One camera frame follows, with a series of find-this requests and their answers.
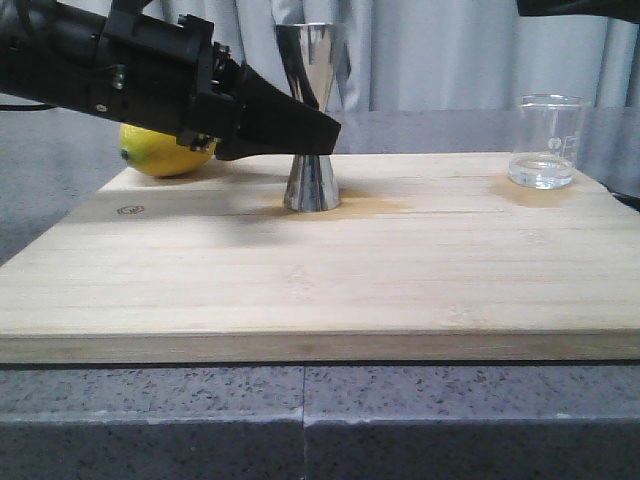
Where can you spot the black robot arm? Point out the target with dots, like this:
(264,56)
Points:
(46,54)

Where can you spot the yellow lemon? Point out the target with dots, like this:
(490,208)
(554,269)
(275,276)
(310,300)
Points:
(157,154)

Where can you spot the grey curtain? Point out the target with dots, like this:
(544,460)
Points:
(437,55)

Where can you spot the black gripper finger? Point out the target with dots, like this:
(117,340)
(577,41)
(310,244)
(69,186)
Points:
(626,10)

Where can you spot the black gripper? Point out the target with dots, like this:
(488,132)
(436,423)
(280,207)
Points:
(170,78)

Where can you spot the wooden cutting board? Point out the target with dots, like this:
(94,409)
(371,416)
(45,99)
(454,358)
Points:
(428,257)

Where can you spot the steel double jigger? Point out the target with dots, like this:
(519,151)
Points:
(310,54)

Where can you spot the glass beaker with liquid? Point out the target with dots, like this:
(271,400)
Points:
(547,140)

